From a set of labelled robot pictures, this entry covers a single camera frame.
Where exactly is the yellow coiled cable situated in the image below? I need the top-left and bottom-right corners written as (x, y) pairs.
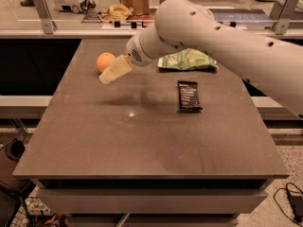
top-left (98, 3), bottom-right (134, 23)

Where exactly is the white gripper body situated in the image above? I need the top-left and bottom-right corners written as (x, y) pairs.
top-left (126, 34), bottom-right (154, 67)

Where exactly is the wire basket with packages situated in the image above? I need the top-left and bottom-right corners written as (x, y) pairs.
top-left (5, 197), bottom-right (68, 227)

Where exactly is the left metal glass post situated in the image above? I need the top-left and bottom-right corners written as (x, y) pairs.
top-left (33, 0), bottom-right (57, 34)

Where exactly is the dark round bin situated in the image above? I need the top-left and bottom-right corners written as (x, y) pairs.
top-left (5, 139), bottom-right (25, 162)

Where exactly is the green snack bag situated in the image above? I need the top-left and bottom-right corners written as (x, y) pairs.
top-left (158, 48), bottom-right (218, 71)

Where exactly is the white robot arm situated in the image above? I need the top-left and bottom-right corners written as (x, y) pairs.
top-left (99, 0), bottom-right (303, 117)

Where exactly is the orange fruit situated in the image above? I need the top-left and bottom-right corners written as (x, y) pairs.
top-left (97, 52), bottom-right (116, 73)

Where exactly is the black power adapter with cable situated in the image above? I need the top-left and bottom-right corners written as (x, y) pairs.
top-left (273, 183), bottom-right (303, 227)

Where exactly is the right metal glass post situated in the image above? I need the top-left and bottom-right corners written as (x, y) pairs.
top-left (271, 0), bottom-right (299, 35)

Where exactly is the black snack bar wrapper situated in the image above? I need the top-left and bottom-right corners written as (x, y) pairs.
top-left (177, 80), bottom-right (203, 112)

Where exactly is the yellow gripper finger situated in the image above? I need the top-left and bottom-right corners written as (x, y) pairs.
top-left (98, 55), bottom-right (134, 84)

